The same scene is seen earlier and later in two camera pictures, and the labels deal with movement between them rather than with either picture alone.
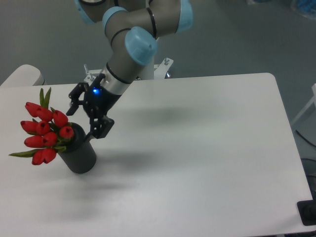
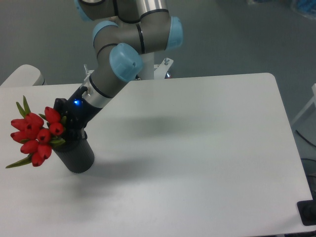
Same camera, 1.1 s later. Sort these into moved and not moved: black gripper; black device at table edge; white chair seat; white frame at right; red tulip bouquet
Moved: red tulip bouquet; black gripper
Not moved: white frame at right; black device at table edge; white chair seat
